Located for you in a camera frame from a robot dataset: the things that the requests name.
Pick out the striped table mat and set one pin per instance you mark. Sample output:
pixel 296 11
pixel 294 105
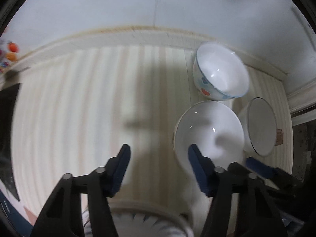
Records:
pixel 73 113

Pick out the plain white bowl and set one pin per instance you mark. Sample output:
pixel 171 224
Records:
pixel 215 129

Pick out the brown mat label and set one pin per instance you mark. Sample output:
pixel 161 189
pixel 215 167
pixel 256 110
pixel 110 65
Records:
pixel 279 137

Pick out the white bowl with flower pattern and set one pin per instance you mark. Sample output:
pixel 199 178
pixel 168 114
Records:
pixel 218 73

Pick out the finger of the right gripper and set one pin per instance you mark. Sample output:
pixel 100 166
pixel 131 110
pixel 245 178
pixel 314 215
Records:
pixel 260 168

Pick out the colourful fruit sticker sheet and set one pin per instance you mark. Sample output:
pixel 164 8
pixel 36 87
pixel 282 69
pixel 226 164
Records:
pixel 8 54

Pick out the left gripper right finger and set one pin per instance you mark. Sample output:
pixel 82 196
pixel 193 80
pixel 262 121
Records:
pixel 257 214

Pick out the white bowl with dark rim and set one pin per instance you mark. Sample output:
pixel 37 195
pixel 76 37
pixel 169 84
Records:
pixel 259 125

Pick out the white ribbed plate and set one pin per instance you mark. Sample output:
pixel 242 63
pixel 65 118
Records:
pixel 133 218

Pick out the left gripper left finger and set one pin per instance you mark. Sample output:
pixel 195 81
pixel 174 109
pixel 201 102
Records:
pixel 61 215

